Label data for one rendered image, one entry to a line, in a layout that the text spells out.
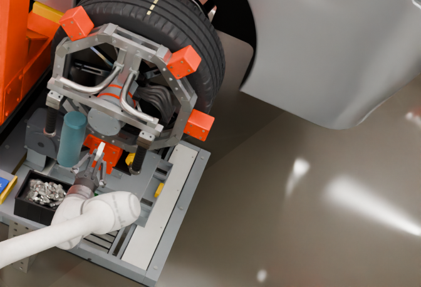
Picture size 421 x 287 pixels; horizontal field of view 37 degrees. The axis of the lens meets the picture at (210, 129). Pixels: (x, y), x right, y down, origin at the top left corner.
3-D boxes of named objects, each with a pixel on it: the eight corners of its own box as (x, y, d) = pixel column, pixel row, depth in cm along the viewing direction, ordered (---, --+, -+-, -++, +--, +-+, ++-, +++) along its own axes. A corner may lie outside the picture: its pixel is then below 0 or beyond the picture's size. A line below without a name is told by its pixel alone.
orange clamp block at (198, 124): (188, 120, 246) (210, 129, 247) (182, 133, 241) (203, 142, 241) (193, 108, 241) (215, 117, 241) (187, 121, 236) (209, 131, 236)
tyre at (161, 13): (77, 88, 288) (217, 128, 280) (54, 121, 272) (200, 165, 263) (70, -42, 242) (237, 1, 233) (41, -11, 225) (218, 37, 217)
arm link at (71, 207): (72, 220, 206) (106, 212, 201) (56, 258, 194) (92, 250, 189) (53, 197, 200) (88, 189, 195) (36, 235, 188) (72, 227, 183)
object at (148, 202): (169, 174, 320) (174, 162, 313) (143, 229, 295) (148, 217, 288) (78, 134, 320) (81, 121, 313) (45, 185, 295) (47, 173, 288)
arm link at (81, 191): (68, 191, 197) (74, 178, 202) (58, 207, 203) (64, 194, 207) (94, 204, 199) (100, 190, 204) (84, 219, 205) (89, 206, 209)
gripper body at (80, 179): (98, 192, 204) (106, 172, 211) (74, 180, 202) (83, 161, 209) (89, 205, 209) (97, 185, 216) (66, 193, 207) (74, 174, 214)
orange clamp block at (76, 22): (95, 25, 228) (81, 4, 224) (86, 37, 223) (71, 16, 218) (81, 30, 232) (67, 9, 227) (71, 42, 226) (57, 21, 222)
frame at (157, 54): (173, 158, 263) (210, 65, 224) (168, 170, 258) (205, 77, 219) (52, 105, 263) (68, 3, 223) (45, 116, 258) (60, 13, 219)
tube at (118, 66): (123, 71, 230) (128, 50, 222) (101, 106, 216) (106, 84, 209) (78, 52, 230) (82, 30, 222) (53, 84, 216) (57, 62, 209)
